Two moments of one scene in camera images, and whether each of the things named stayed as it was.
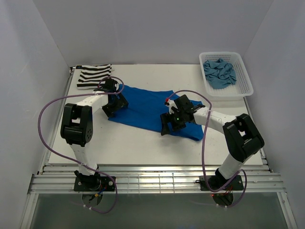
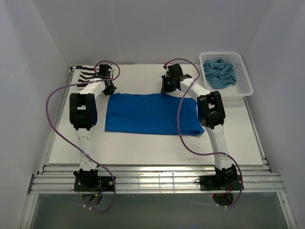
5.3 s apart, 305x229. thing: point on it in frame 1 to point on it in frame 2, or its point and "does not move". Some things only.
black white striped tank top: [91, 75] does not move
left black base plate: [94, 183] does not move
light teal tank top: [219, 74] does not move
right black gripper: [167, 118] to [164, 88]
